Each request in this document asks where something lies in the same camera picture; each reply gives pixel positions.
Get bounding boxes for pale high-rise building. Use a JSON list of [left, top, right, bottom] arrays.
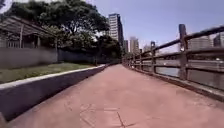
[[129, 36, 140, 55]]

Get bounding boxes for red paved path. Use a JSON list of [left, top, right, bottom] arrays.
[[0, 63, 224, 128]]

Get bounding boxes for tall pale tower building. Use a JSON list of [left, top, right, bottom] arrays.
[[108, 13, 125, 51]]

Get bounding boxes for river water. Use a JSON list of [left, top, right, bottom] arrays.
[[141, 64, 224, 91]]

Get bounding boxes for group of large trees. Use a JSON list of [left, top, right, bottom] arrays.
[[3, 0, 123, 63]]

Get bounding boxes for dark wooden railing fence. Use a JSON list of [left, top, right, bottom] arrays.
[[121, 23, 224, 103]]

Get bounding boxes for grass strip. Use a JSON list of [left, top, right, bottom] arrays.
[[0, 62, 98, 84]]

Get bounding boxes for grey building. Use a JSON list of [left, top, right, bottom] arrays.
[[188, 34, 214, 51]]

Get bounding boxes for shelter with sloped roof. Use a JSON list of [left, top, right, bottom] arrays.
[[0, 15, 58, 49]]

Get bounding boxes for low grey kerb wall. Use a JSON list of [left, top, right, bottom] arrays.
[[0, 63, 111, 123]]

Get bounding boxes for grey boundary wall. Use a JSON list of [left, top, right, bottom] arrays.
[[0, 46, 98, 70]]

